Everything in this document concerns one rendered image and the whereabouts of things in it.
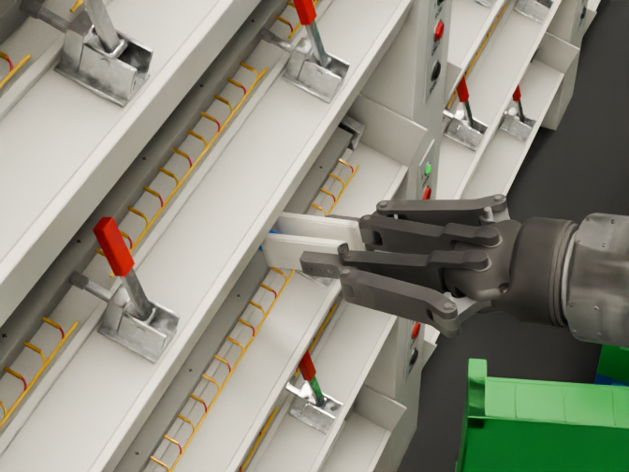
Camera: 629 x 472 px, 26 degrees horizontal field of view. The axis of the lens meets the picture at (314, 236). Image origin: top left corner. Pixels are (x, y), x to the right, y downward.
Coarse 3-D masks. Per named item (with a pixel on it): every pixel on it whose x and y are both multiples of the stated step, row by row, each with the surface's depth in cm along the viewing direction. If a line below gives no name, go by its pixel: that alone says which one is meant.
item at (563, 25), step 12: (564, 0) 188; (576, 0) 187; (588, 0) 197; (564, 12) 189; (576, 12) 190; (552, 24) 191; (564, 24) 191; (576, 24) 193; (564, 36) 192; (576, 36) 196; (576, 60) 203; (576, 72) 206; (564, 84) 199; (564, 96) 202; (552, 108) 201; (564, 108) 205; (552, 120) 202
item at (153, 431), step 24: (336, 144) 119; (312, 168) 116; (312, 192) 114; (264, 264) 108; (240, 288) 106; (216, 312) 104; (240, 312) 105; (264, 312) 107; (216, 336) 103; (192, 360) 101; (240, 360) 104; (192, 384) 99; (216, 384) 102; (168, 408) 98; (144, 432) 96; (144, 456) 95
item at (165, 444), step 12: (348, 156) 121; (336, 168) 119; (264, 288) 109; (252, 300) 108; (252, 312) 107; (240, 324) 106; (228, 348) 104; (216, 360) 103; (204, 384) 102; (192, 408) 101; (180, 420) 99; (168, 432) 98; (168, 444) 98; (156, 456) 97; (144, 468) 96
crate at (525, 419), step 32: (480, 384) 142; (512, 384) 142; (544, 384) 142; (576, 384) 142; (480, 416) 139; (512, 416) 139; (544, 416) 139; (576, 416) 139; (608, 416) 139; (480, 448) 143; (512, 448) 142; (544, 448) 142; (576, 448) 141; (608, 448) 141
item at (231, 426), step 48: (384, 144) 122; (336, 192) 118; (384, 192) 120; (288, 288) 110; (336, 288) 112; (240, 336) 106; (288, 336) 107; (240, 384) 103; (192, 432) 100; (240, 432) 101
